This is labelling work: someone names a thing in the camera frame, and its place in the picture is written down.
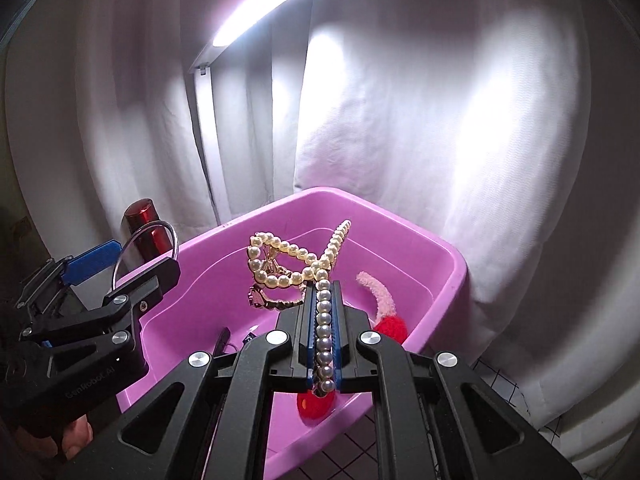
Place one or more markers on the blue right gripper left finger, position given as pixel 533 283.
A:
pixel 306 344

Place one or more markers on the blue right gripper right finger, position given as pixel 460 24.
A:
pixel 338 339

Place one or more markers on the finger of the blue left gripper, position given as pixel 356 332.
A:
pixel 81 268
pixel 143 292

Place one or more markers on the pearl hair claw clip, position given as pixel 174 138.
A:
pixel 279 264

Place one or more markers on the large silver bangle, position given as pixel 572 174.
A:
pixel 174 252

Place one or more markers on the black digital wrist watch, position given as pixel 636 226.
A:
pixel 225 342

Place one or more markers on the person's left hand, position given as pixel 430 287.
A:
pixel 75 437

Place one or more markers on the red metallic bottle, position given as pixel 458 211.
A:
pixel 153 242

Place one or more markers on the pink fluffy scrunchie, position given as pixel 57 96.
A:
pixel 385 305

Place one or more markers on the white black grid tablecloth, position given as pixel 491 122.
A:
pixel 471 433

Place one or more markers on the white curtain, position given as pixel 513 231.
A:
pixel 509 128

